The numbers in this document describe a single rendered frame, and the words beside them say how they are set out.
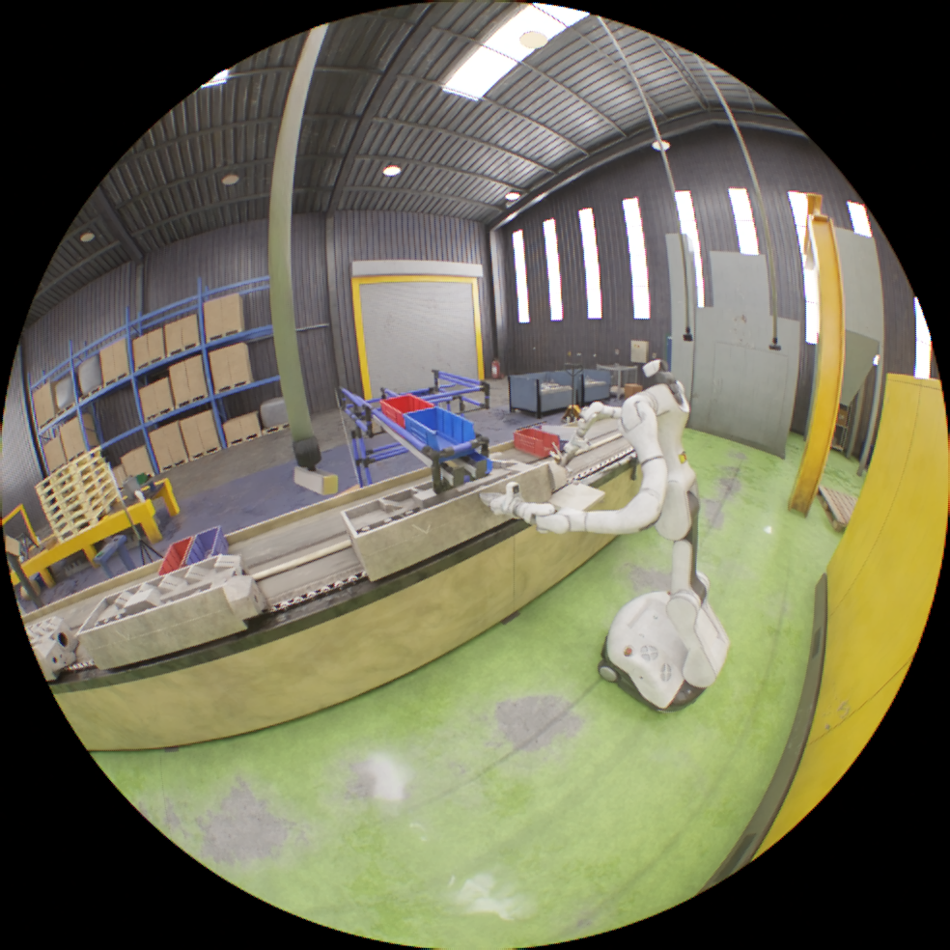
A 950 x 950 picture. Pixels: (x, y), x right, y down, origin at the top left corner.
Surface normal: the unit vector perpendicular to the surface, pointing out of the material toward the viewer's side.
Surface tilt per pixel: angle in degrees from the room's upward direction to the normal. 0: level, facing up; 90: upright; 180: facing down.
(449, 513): 80
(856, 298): 90
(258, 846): 0
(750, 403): 90
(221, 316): 90
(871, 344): 112
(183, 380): 90
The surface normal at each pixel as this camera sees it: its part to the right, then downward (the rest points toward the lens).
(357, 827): -0.07, -0.91
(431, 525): 0.55, 0.15
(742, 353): -0.82, 0.29
